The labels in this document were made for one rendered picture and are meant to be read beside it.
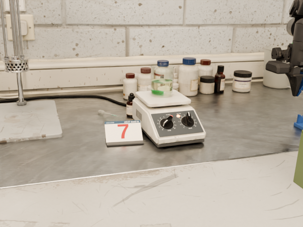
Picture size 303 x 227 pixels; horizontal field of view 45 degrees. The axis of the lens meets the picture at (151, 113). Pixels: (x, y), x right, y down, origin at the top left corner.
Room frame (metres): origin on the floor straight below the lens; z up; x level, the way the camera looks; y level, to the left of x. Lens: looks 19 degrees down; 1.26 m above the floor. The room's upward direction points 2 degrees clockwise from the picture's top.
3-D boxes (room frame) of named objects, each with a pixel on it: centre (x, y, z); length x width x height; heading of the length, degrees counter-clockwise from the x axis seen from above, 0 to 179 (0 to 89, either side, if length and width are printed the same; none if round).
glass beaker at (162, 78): (0.95, -0.02, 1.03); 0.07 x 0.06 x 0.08; 170
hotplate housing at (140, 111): (0.92, -0.04, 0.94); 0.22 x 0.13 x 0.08; 20
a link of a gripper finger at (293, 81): (1.01, -0.39, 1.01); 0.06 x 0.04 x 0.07; 18
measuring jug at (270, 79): (1.46, -0.51, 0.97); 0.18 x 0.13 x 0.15; 135
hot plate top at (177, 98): (0.95, -0.03, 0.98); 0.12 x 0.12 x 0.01; 20
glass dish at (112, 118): (0.94, 0.10, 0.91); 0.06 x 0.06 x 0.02
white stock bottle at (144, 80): (1.24, 0.02, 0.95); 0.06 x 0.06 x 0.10
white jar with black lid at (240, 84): (1.36, -0.34, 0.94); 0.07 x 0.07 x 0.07
